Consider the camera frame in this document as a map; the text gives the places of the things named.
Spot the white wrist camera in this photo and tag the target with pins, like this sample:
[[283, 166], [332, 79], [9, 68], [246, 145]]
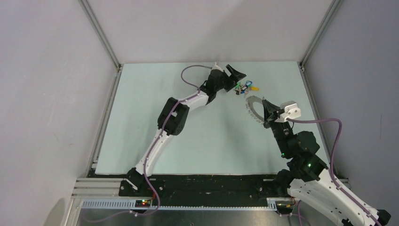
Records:
[[288, 110], [215, 66]]

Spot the bunch of coloured keys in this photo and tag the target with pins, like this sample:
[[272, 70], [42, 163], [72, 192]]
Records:
[[247, 87]]

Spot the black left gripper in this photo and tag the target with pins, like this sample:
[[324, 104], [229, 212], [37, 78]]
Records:
[[235, 76]]

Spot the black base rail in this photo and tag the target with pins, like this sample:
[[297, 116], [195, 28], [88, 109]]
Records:
[[208, 190]]

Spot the right aluminium frame post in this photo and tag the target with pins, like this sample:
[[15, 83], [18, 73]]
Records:
[[321, 30]]

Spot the white slotted cable duct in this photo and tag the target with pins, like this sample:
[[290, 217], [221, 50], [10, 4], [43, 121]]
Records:
[[137, 204]]

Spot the aluminium frame post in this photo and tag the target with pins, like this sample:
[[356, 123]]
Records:
[[321, 30], [92, 18]]

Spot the large metal keyring disc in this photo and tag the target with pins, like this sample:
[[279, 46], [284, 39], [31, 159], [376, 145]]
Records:
[[250, 105]]

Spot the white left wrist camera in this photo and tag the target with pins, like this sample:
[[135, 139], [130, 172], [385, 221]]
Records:
[[215, 66]]

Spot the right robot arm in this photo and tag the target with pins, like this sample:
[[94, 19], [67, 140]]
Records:
[[309, 178]]

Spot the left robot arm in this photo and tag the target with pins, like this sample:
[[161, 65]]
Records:
[[173, 117]]

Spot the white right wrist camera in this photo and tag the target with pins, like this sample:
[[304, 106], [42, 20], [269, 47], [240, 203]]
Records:
[[288, 110]]

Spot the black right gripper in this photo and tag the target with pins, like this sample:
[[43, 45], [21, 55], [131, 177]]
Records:
[[269, 108]]

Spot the left aluminium frame post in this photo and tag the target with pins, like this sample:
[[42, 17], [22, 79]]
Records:
[[92, 18]]

